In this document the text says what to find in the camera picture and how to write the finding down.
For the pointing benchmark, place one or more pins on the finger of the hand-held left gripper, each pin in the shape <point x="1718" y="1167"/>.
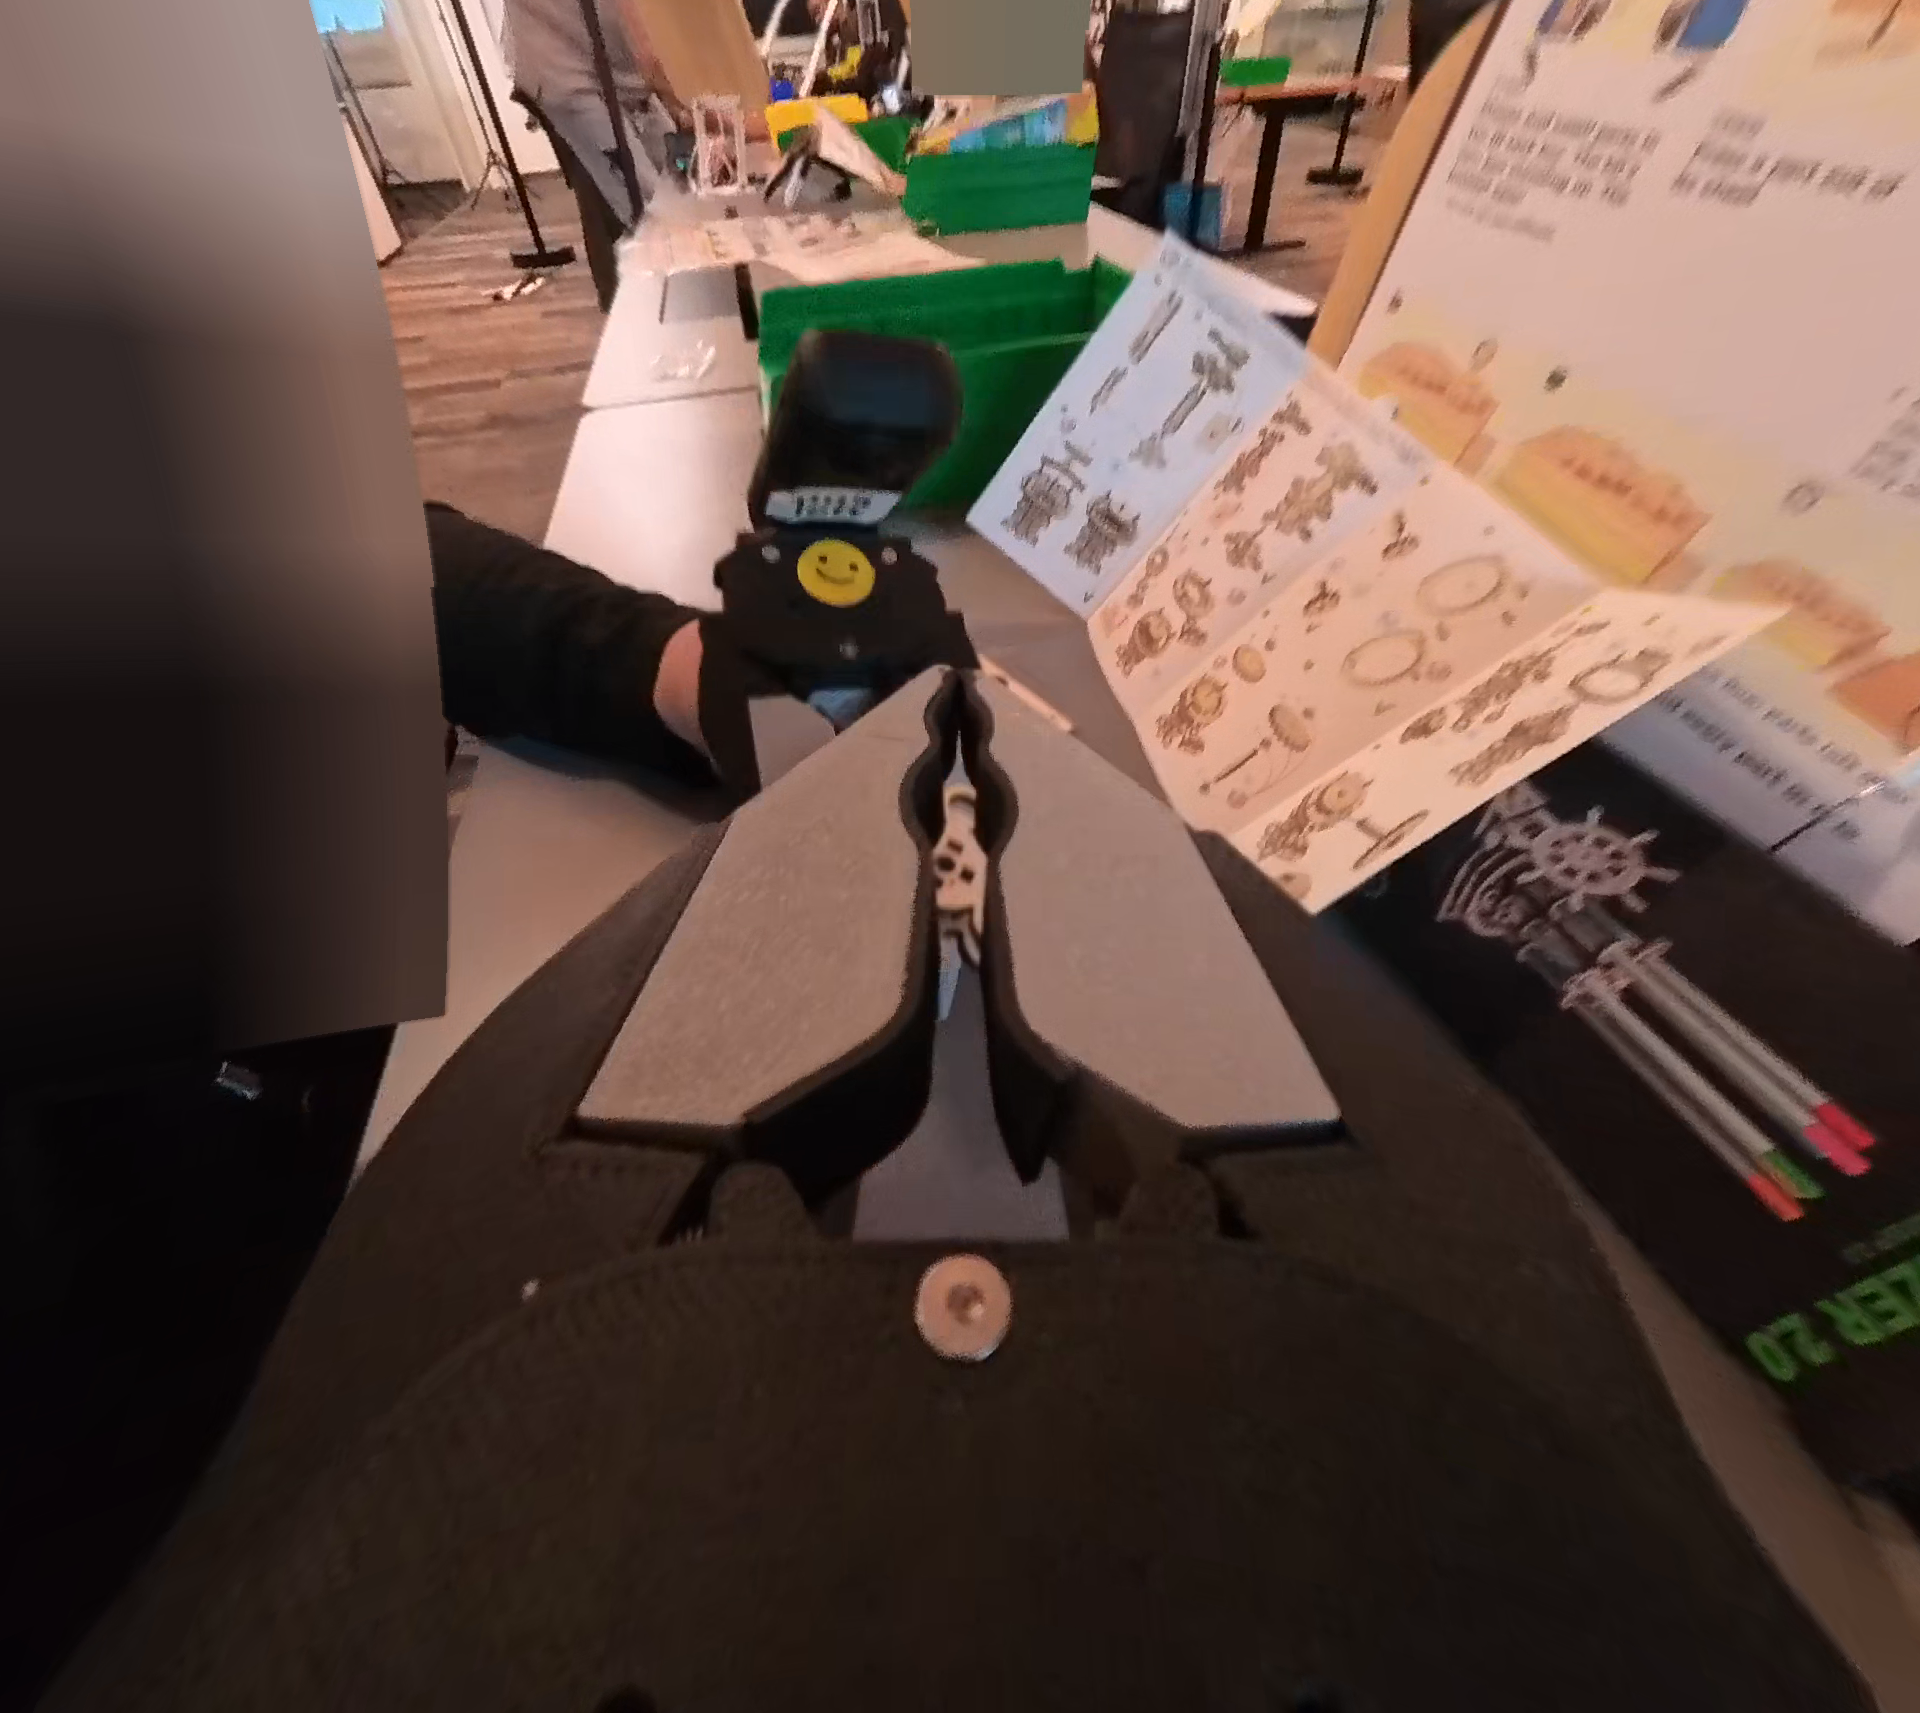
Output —
<point x="788" y="739"/>

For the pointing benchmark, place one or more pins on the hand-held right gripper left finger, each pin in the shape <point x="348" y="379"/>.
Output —
<point x="764" y="963"/>

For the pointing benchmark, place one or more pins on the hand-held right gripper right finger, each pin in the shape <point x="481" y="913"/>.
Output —
<point x="1141" y="978"/>

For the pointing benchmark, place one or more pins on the wooden shaft flower plate assembly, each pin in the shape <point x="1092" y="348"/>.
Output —
<point x="972" y="907"/>

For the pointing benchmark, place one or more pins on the person's left forearm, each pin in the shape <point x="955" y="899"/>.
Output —
<point x="555" y="649"/>

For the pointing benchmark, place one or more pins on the person's left hand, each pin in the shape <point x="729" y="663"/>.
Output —
<point x="683" y="685"/>

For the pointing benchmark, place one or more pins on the green plastic bin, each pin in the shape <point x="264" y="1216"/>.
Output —
<point x="1021" y="348"/>
<point x="991" y="191"/>

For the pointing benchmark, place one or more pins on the folded assembly instruction leaflet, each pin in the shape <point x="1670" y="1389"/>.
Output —
<point x="810" y="240"/>
<point x="1321" y="632"/>

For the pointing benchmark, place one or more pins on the black light stand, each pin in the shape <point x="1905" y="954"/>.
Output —
<point x="541" y="254"/>

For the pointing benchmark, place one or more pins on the clear acrylic stand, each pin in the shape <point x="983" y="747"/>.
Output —
<point x="716" y="147"/>

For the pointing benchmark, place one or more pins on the yellow plastic bin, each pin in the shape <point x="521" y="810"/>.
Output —
<point x="818" y="111"/>

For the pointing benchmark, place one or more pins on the black product box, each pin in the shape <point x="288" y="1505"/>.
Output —
<point x="1650" y="1144"/>

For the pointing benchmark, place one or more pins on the blue plastic bin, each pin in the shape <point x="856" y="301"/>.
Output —
<point x="1193" y="212"/>

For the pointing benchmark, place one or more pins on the black office chair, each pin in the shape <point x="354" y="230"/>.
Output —
<point x="1141" y="108"/>

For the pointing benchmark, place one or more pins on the brown cardboard piece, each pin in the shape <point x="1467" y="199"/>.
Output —
<point x="690" y="18"/>

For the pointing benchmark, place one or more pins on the person's dark clothing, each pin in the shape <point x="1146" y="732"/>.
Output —
<point x="134" y="1293"/>

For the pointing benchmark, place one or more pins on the wooden desk with black legs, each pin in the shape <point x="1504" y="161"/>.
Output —
<point x="1305" y="93"/>

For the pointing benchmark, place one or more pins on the plywood display board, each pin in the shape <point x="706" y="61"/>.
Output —
<point x="1395" y="182"/>

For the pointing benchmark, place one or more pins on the instruction poster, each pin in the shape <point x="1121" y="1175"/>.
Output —
<point x="1695" y="288"/>

